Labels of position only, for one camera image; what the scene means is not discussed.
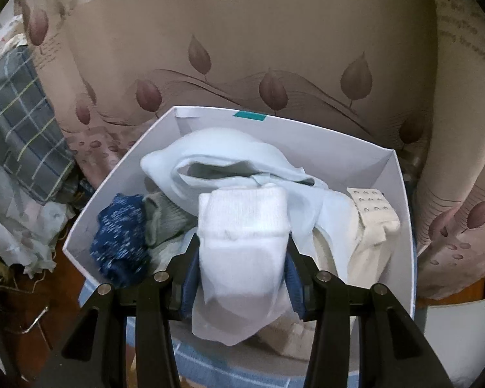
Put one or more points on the grey plaid quilt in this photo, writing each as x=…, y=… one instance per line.
x=20, y=121

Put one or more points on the grey green sock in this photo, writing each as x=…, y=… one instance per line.
x=165, y=218

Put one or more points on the cream bra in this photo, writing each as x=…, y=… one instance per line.
x=367, y=210

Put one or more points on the beige leaf-pattern bedding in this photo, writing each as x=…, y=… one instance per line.
x=266, y=28

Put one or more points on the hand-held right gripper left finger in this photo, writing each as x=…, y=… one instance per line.
x=189, y=287

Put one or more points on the blue checked cloth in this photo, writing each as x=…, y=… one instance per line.
x=246, y=378

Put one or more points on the grey board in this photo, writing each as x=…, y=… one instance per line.
x=460, y=339

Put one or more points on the pale blue underwear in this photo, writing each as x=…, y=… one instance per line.
x=226, y=145

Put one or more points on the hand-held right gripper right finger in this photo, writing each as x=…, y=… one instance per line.
x=295, y=287

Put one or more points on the cream garment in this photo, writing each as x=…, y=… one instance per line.
x=165, y=254

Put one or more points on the blue speckled sock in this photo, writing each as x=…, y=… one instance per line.
x=119, y=234

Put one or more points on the white ribbed underwear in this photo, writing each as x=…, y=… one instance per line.
x=242, y=230

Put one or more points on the white shoe box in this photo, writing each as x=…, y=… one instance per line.
x=266, y=137

